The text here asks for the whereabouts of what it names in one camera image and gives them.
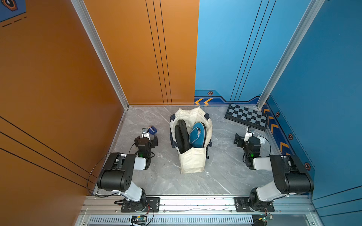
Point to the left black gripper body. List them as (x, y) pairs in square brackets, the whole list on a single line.
[(145, 141)]

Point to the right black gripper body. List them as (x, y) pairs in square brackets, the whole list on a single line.
[(249, 141)]

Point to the cream canvas tote bag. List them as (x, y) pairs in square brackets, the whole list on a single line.
[(193, 160)]

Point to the blue paddle case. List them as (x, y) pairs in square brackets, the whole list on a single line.
[(197, 136)]

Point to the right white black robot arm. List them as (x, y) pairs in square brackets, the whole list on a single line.
[(290, 177)]

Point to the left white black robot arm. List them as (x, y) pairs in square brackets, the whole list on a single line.
[(116, 175)]

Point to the small white case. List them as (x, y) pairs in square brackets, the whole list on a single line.
[(262, 140)]

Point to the black white chess board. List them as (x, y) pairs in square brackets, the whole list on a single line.
[(247, 116)]

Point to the right green circuit board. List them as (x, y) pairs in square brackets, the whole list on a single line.
[(266, 218)]

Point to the green circuit board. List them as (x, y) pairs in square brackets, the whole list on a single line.
[(139, 220), (266, 218)]

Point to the left green circuit board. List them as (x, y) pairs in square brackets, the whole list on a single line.
[(139, 220)]

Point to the white vent grille strip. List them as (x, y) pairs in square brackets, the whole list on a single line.
[(110, 220)]

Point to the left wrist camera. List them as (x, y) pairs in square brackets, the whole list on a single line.
[(145, 133)]

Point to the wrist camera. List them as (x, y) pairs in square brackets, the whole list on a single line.
[(145, 133), (249, 133)]

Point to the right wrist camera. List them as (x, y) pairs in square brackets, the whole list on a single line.
[(249, 133)]

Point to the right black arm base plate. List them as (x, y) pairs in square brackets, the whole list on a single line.
[(245, 204)]

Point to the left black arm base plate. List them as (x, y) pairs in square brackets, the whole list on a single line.
[(151, 204)]

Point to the aluminium mounting rail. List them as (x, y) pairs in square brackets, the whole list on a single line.
[(200, 204)]

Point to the left aluminium corner post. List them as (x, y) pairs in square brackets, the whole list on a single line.
[(86, 20)]

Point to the aluminium corner post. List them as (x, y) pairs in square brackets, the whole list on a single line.
[(86, 20), (298, 35)]

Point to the right aluminium corner post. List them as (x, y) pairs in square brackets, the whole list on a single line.
[(298, 35)]

